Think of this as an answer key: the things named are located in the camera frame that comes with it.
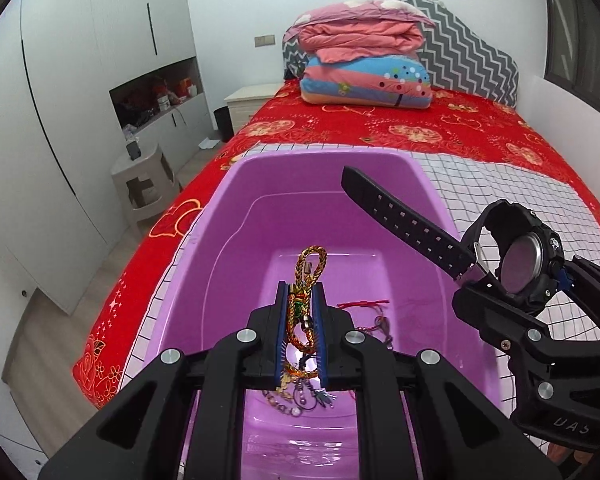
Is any pink folded quilt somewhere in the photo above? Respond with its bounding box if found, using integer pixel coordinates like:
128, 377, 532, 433
284, 0, 434, 64

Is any red patterned bed sheet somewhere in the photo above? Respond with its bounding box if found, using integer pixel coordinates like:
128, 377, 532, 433
72, 81, 600, 407

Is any grey zigzag headboard cushion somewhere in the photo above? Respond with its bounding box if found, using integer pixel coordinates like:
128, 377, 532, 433
283, 0, 518, 107

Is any black waste bin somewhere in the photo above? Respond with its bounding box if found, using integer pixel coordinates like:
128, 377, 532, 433
213, 106, 235, 143

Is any purple plastic tub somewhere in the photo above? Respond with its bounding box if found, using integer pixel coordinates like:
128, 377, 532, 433
137, 148, 498, 479

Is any colourful striped pillow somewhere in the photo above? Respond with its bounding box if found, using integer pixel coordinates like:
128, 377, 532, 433
299, 55, 432, 108

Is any wall light switch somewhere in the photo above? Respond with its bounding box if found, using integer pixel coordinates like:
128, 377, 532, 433
253, 35, 276, 48

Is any yellow brown braided bracelet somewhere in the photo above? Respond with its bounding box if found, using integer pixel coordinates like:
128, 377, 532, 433
284, 245, 330, 380

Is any white bedside cabinet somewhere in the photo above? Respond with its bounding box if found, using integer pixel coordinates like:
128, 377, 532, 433
225, 82, 283, 133

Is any dark window frame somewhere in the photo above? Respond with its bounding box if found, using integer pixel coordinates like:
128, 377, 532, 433
545, 0, 600, 113

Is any multicolour bead bracelet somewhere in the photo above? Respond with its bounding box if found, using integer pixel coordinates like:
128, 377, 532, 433
262, 386, 307, 418

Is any rainbow red string bracelet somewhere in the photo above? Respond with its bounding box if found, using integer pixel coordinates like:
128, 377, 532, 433
337, 298, 397, 351

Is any black digital wrist watch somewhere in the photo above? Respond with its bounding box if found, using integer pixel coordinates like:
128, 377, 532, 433
341, 166, 565, 315

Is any beige plastic stool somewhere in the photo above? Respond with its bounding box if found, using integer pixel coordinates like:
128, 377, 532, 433
110, 143, 182, 240

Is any white wardrobe with niche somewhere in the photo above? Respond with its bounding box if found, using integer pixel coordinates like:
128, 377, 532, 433
0, 0, 196, 479

